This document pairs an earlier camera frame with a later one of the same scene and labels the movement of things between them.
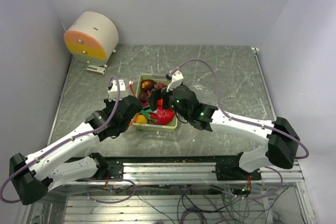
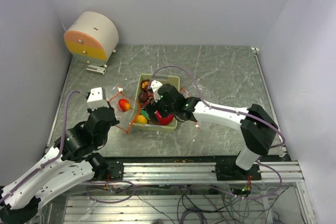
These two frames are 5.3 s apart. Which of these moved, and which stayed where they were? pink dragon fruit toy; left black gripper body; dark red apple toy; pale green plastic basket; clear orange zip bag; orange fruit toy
Moved: clear orange zip bag; left black gripper body
Stayed: pale green plastic basket; pink dragon fruit toy; dark red apple toy; orange fruit toy
